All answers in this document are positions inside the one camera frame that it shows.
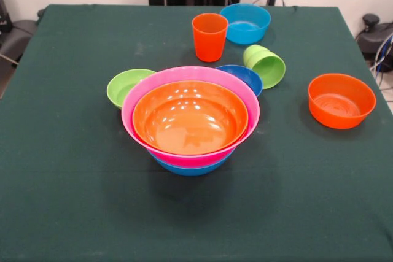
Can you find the large blue bowl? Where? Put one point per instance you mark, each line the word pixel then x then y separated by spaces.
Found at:
pixel 190 171

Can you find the grey wheeled base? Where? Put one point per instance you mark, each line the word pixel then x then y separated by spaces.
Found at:
pixel 18 35
pixel 374 38

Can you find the black equipment box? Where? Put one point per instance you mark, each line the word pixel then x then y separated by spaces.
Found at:
pixel 4 16

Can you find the orange cup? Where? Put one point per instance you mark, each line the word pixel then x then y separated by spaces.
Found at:
pixel 208 44

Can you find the green cup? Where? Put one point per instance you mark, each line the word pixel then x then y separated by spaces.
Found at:
pixel 267 71

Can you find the dark green tablecloth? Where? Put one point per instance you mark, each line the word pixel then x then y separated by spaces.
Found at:
pixel 76 182

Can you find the small orange bowl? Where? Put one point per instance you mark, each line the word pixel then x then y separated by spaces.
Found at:
pixel 337 117

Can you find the small green bowl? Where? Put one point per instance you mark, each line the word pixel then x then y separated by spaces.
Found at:
pixel 122 87

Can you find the small light blue bowl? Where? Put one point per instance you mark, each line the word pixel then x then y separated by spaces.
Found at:
pixel 248 33

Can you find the large pink bowl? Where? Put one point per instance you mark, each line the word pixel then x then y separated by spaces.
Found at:
pixel 190 73

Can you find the large orange bowl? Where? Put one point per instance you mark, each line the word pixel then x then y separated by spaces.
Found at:
pixel 190 127

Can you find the small dark blue bowl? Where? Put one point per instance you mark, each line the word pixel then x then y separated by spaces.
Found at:
pixel 239 73

